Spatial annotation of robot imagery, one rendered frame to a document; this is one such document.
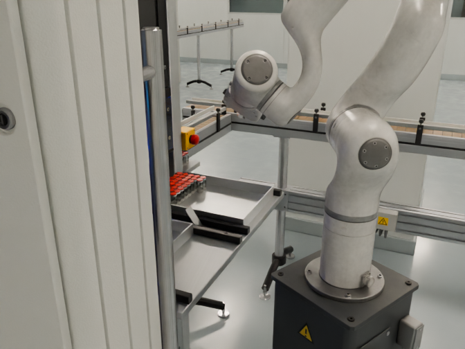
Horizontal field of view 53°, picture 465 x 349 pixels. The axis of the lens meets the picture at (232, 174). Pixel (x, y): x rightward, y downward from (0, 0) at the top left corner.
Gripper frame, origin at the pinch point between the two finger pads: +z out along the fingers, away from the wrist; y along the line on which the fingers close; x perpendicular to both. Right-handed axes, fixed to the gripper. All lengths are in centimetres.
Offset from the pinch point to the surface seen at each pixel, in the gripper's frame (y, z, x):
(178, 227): 2.5, 15.2, -34.8
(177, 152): -14, 50, -14
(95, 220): -1, -74, -35
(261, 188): 17.5, 36.4, -9.7
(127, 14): -10, -74, -17
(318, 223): 71, 185, 10
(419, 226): 94, 97, 24
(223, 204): 9.7, 30.8, -21.7
